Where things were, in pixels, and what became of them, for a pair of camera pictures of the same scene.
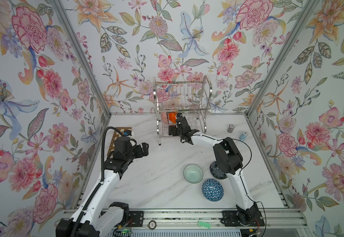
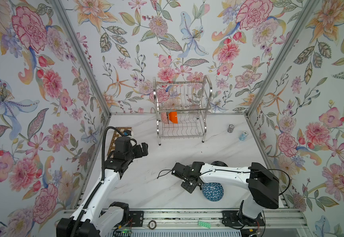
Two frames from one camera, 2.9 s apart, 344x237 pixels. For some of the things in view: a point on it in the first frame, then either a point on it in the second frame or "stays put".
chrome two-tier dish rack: [174, 99] stays put
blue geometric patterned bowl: [212, 190] stays put
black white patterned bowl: [164, 117] stays put
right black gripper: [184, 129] -> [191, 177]
